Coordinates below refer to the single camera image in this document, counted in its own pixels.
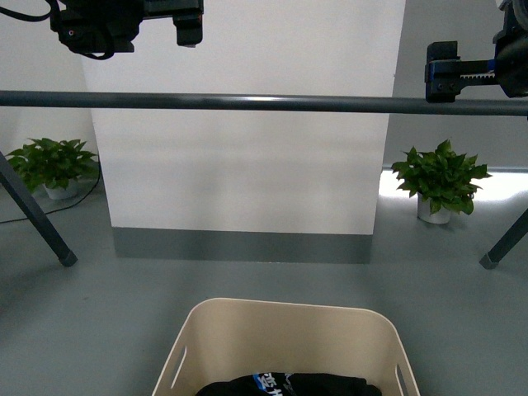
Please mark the black printed t-shirt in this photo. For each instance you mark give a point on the black printed t-shirt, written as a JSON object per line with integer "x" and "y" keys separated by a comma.
{"x": 277, "y": 383}

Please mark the grey clothes hanger rail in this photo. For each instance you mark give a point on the grey clothes hanger rail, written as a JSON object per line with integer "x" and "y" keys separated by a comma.
{"x": 245, "y": 102}

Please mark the left potted green plant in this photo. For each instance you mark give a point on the left potted green plant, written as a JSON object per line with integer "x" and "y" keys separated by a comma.
{"x": 58, "y": 166}

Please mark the grey left rack leg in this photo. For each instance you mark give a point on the grey left rack leg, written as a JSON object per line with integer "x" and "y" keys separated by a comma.
{"x": 18, "y": 191}

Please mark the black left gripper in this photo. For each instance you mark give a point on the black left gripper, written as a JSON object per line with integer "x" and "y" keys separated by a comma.
{"x": 100, "y": 29}

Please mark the potted green plant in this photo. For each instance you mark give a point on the potted green plant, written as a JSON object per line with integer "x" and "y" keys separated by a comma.
{"x": 442, "y": 181}
{"x": 58, "y": 166}

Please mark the right potted green plant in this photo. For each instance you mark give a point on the right potted green plant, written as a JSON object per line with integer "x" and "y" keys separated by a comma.
{"x": 442, "y": 181}

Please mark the beige plastic laundry hamper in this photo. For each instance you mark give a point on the beige plastic laundry hamper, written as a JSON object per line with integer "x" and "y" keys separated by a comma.
{"x": 223, "y": 339}

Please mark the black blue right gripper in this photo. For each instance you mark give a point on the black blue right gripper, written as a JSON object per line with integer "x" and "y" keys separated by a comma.
{"x": 446, "y": 74}

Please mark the grey right rack leg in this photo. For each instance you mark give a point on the grey right rack leg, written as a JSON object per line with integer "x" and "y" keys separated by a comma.
{"x": 506, "y": 243}

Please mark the grey rack leg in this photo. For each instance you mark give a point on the grey rack leg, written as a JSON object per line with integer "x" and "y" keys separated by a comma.
{"x": 506, "y": 243}
{"x": 18, "y": 191}

